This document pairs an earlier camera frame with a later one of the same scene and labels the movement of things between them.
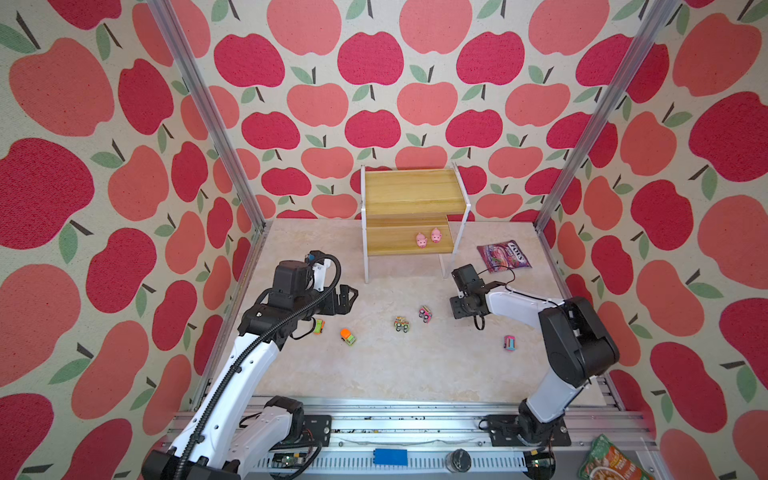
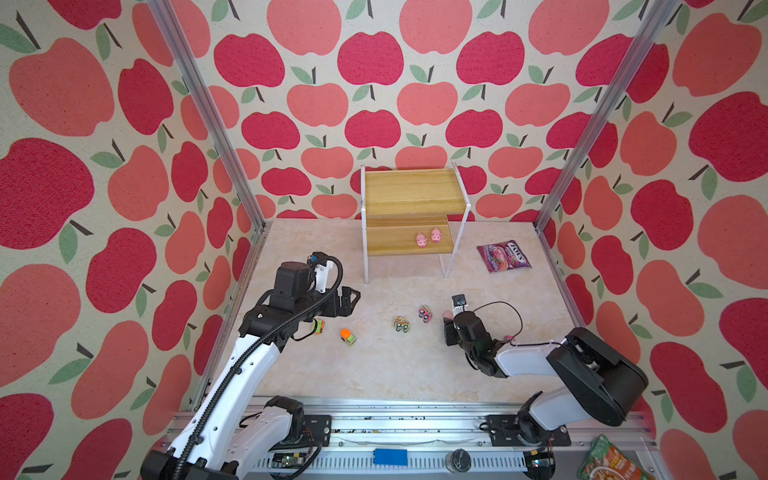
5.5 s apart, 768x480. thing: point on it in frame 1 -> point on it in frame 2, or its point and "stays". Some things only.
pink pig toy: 421,240 stays
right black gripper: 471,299 -> 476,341
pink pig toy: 436,235 stays
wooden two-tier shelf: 416,212 stays
